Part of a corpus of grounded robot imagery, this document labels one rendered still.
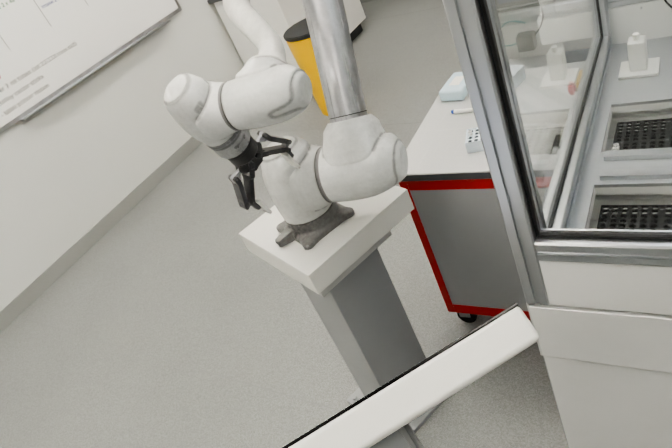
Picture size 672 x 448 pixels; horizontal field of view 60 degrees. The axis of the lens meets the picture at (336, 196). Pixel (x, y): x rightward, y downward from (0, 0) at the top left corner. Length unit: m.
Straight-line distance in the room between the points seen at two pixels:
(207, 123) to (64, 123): 3.14
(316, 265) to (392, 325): 0.46
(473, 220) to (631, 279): 0.97
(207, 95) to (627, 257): 0.79
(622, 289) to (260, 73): 0.73
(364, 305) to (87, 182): 2.91
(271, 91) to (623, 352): 0.77
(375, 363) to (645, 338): 1.01
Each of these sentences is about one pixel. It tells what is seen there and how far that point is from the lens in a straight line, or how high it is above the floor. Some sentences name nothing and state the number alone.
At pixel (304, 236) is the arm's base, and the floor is 0.85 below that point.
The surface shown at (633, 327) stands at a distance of 1.08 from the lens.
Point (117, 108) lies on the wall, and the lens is 4.49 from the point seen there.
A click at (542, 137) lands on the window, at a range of 0.86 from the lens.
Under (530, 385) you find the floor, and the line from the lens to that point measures 2.15.
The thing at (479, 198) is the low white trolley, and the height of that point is 0.65.
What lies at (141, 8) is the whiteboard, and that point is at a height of 1.12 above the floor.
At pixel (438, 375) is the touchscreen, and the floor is 1.18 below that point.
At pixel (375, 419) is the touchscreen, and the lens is 0.71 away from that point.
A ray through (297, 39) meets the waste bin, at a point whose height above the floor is 0.64.
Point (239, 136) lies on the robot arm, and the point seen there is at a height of 1.27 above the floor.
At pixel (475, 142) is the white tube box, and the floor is 0.80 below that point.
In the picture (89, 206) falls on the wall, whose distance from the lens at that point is 4.35.
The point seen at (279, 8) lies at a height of 0.69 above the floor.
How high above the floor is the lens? 1.74
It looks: 31 degrees down
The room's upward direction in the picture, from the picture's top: 25 degrees counter-clockwise
